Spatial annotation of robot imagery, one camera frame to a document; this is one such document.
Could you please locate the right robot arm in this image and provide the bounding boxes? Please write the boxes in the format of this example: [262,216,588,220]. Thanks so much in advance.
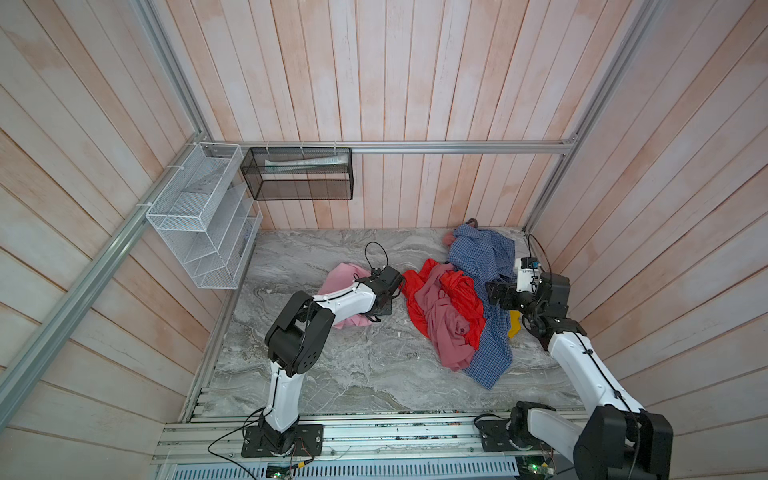
[486,268,674,479]

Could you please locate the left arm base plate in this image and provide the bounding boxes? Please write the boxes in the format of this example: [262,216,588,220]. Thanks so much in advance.
[241,422,324,458]

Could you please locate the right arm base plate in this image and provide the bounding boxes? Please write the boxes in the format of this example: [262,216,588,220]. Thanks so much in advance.
[473,414,552,452]

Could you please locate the blue checkered cloth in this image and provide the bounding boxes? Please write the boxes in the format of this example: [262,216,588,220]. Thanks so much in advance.
[448,224,516,390]

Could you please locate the black wire mesh basket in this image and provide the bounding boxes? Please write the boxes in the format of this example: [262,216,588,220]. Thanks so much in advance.
[240,146,355,201]

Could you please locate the white wire mesh shelf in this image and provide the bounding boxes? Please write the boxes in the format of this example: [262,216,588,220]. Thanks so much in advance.
[147,142,263,290]

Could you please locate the pink cloth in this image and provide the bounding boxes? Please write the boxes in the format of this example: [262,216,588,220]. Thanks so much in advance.
[317,263,373,329]

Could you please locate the yellow cloth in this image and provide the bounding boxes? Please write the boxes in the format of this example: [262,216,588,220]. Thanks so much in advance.
[507,310,522,339]

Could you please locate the left aluminium wall rail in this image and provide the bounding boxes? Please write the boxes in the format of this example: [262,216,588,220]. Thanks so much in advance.
[1,132,208,429]

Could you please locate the mauve cloth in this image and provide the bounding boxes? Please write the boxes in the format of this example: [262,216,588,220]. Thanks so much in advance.
[414,263,476,371]

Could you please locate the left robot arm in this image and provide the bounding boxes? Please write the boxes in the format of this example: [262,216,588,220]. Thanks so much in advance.
[264,266,404,434]

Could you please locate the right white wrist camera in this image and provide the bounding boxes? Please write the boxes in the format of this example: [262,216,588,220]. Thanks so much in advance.
[515,256,541,294]

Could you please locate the aluminium front rail frame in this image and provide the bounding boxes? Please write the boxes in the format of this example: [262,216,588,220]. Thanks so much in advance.
[150,412,575,479]

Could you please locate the red cloth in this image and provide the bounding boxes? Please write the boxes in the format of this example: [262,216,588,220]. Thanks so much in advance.
[402,259,486,350]

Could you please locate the horizontal aluminium back rail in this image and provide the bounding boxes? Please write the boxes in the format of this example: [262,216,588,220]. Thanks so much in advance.
[213,140,575,155]

